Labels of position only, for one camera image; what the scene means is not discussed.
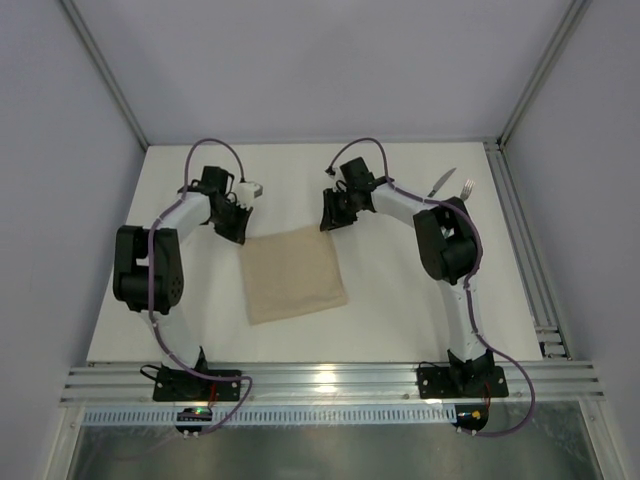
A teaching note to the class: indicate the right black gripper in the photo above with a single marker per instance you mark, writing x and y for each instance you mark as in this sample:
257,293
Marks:
336,211

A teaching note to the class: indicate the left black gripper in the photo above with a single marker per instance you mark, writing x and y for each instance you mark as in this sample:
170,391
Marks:
232,220

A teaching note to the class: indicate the beige cloth napkin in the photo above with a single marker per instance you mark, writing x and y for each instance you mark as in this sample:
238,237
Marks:
291,274

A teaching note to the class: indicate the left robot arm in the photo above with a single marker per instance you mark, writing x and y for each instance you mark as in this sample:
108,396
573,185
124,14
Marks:
148,272

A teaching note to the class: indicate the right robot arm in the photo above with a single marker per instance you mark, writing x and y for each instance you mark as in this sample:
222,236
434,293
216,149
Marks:
449,252

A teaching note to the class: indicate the left controller board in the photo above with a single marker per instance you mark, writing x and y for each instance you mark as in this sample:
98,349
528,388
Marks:
192,421

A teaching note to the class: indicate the controller board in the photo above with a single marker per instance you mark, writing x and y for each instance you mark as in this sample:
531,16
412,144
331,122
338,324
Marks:
470,418
192,421

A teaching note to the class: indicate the right controller board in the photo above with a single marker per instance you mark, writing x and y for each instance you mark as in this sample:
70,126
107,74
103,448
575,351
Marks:
470,418

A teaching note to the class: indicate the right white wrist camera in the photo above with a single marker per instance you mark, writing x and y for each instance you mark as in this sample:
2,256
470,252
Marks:
333,172

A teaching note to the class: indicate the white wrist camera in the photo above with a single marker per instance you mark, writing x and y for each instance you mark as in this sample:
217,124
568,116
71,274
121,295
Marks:
247,192
333,172

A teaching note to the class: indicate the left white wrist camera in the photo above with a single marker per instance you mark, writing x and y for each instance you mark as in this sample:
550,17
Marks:
247,192

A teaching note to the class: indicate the knife with green handle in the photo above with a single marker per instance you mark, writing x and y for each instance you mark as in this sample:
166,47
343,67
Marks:
441,182

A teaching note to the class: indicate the fork with green handle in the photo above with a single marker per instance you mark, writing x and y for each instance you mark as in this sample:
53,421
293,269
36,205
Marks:
467,190

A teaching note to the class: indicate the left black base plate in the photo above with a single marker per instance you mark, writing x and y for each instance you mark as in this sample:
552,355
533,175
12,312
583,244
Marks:
179,385

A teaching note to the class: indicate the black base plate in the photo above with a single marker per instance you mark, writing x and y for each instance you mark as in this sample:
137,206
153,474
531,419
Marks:
179,385
440,382

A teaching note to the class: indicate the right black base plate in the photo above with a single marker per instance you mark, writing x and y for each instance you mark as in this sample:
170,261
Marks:
440,382

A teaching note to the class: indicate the slotted cable duct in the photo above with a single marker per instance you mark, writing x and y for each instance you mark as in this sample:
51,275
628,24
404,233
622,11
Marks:
272,415

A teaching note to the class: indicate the left aluminium frame post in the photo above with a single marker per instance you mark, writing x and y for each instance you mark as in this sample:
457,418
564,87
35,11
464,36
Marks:
83,33

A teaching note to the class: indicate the aluminium frame post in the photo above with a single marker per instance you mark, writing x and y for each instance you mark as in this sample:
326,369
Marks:
544,66
83,33

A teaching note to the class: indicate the right aluminium side rail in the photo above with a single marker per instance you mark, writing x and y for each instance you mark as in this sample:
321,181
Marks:
543,307

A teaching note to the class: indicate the front aluminium rail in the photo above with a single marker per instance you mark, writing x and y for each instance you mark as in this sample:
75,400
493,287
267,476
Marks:
322,383

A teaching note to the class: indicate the right aluminium frame post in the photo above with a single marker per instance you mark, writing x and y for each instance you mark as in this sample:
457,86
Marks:
544,66

